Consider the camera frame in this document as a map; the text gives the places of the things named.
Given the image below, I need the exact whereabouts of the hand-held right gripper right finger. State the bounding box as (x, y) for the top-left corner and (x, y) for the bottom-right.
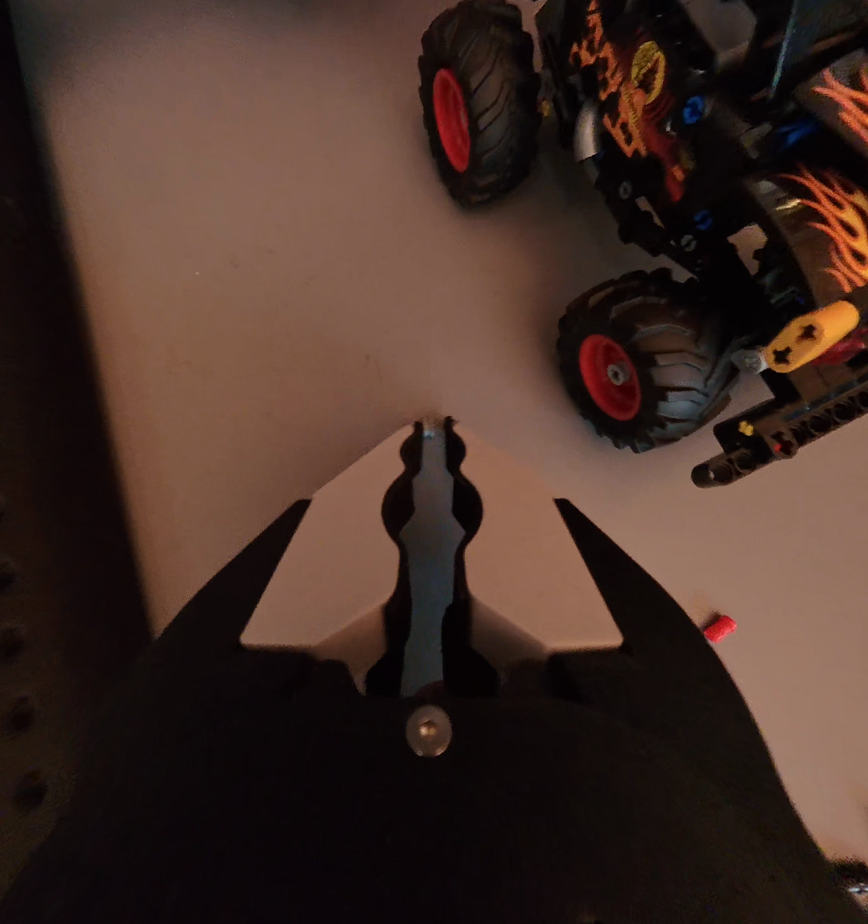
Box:
(443, 419), (631, 697)

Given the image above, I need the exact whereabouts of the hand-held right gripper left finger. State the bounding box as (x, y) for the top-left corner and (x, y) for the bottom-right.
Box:
(241, 423), (425, 697)

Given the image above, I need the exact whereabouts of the grey toy piece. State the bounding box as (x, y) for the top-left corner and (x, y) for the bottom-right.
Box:
(399, 417), (471, 695)

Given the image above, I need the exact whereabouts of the dark perforated panel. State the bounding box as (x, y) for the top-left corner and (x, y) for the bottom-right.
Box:
(0, 0), (153, 924)

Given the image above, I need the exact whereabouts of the black flame toy monster truck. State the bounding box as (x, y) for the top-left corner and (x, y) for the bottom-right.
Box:
(416, 0), (868, 492)

